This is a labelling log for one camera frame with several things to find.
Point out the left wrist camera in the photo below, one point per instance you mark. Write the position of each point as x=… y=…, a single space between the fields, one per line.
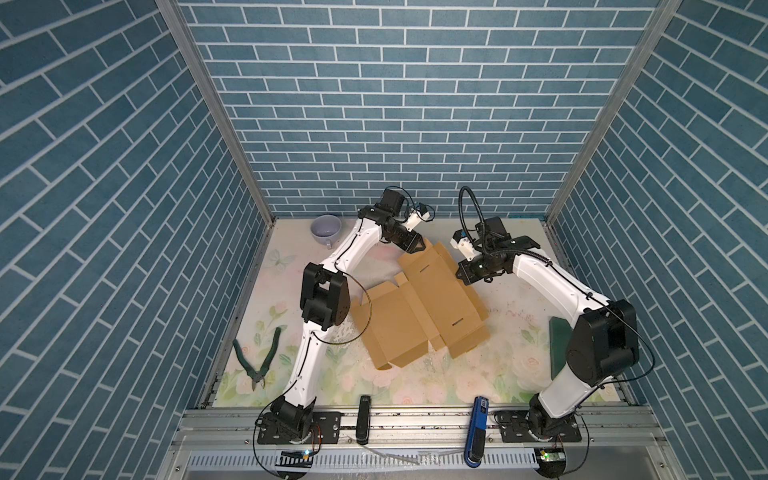
x=421 y=213

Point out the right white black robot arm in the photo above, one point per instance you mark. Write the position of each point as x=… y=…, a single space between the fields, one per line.
x=604 y=341

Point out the brown cardboard paper box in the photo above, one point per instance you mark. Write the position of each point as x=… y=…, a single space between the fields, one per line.
x=424 y=307

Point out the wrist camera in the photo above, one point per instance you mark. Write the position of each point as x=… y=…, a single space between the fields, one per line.
x=464 y=245
x=421 y=213

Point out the aluminium front rail frame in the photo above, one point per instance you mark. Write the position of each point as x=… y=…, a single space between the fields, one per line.
x=617 y=442

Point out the blue black stapler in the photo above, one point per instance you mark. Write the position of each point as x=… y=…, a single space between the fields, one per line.
x=476 y=434

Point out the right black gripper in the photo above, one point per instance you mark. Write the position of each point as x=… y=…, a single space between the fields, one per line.
x=466 y=276

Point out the left aluminium corner post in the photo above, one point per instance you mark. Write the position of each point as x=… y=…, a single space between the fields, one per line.
x=172 y=15

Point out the black marker pen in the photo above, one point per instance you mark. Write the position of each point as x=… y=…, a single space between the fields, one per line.
x=363 y=422

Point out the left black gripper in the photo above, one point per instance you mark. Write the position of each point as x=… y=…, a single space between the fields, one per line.
x=407 y=243

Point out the right aluminium corner post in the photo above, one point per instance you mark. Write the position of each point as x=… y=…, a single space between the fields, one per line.
x=657 y=24

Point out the lavender ceramic cup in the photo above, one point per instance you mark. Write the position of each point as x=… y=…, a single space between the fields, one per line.
x=326 y=229

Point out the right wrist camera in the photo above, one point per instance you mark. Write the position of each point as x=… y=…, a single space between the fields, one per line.
x=464 y=245

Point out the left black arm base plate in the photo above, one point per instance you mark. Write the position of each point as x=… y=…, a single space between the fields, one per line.
x=273 y=430

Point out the dark green phone case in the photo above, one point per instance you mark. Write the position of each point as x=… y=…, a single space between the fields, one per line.
x=560 y=332

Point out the aluminium corner post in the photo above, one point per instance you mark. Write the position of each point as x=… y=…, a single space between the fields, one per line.
x=657 y=24
x=172 y=15

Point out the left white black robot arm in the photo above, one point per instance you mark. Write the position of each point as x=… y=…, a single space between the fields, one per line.
x=325 y=300

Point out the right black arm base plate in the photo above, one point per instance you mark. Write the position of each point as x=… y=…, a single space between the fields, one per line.
x=520 y=426

